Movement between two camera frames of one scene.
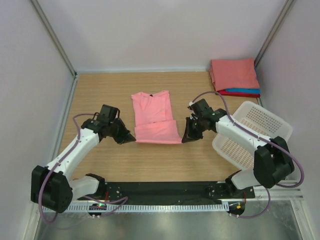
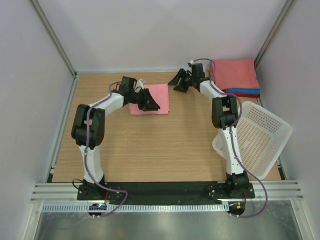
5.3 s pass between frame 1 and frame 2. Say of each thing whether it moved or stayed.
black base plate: stayed
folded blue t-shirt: stayed
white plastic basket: stayed
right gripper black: moved
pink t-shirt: moved
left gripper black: moved
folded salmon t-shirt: stayed
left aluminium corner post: stayed
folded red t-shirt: stayed
